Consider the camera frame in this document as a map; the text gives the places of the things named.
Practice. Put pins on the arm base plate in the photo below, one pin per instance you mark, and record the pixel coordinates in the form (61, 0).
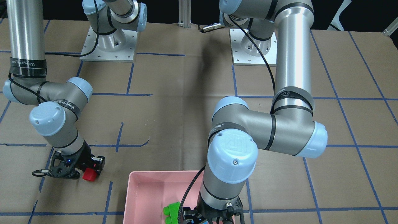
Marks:
(245, 53)
(119, 46)

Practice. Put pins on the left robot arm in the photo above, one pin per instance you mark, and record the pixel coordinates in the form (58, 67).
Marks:
(237, 132)

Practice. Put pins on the red toy block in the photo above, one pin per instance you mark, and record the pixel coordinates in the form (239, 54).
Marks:
(90, 175)

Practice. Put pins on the brown paper table cover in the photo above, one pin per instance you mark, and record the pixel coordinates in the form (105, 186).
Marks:
(155, 114)

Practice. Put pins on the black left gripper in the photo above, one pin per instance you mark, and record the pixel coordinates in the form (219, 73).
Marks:
(187, 214)

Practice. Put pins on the pink plastic box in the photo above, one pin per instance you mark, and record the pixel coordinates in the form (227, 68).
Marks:
(148, 192)

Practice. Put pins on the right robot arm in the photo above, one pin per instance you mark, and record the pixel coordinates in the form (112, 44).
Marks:
(57, 106)

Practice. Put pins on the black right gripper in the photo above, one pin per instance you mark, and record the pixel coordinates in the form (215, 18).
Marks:
(86, 157)

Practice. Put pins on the green toy block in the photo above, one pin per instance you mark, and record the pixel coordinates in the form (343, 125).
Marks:
(171, 213)

